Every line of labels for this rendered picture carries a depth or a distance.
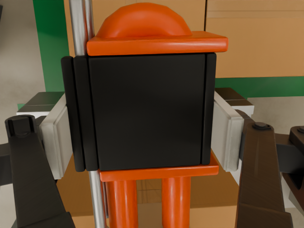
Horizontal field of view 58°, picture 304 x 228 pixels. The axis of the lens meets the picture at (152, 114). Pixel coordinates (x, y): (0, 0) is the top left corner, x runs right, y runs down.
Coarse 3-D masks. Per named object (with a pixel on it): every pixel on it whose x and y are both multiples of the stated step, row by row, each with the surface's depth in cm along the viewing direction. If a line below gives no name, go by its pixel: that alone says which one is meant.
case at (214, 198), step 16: (64, 176) 63; (80, 176) 63; (192, 176) 62; (208, 176) 62; (224, 176) 62; (64, 192) 58; (80, 192) 58; (144, 192) 57; (160, 192) 57; (192, 192) 57; (208, 192) 57; (224, 192) 57; (80, 208) 53; (192, 208) 53; (208, 208) 53; (224, 208) 53; (80, 224) 52; (192, 224) 54; (208, 224) 54; (224, 224) 54
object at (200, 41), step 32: (192, 32) 18; (96, 64) 14; (128, 64) 14; (160, 64) 14; (192, 64) 15; (96, 96) 15; (128, 96) 15; (160, 96) 15; (192, 96) 15; (96, 128) 15; (128, 128) 16; (160, 128) 16; (192, 128) 16; (128, 160) 16; (160, 160) 16; (192, 160) 17
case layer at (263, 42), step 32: (64, 0) 75; (96, 0) 75; (128, 0) 76; (160, 0) 77; (192, 0) 77; (224, 0) 78; (256, 0) 79; (288, 0) 79; (96, 32) 78; (224, 32) 81; (256, 32) 82; (288, 32) 83; (224, 64) 85; (256, 64) 85; (288, 64) 86
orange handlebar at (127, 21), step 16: (112, 16) 15; (128, 16) 15; (144, 16) 15; (160, 16) 15; (176, 16) 15; (112, 32) 15; (128, 32) 15; (144, 32) 15; (160, 32) 15; (176, 32) 15; (112, 192) 19; (128, 192) 19; (176, 192) 19; (112, 208) 19; (128, 208) 19; (176, 208) 20; (112, 224) 20; (128, 224) 20; (176, 224) 20
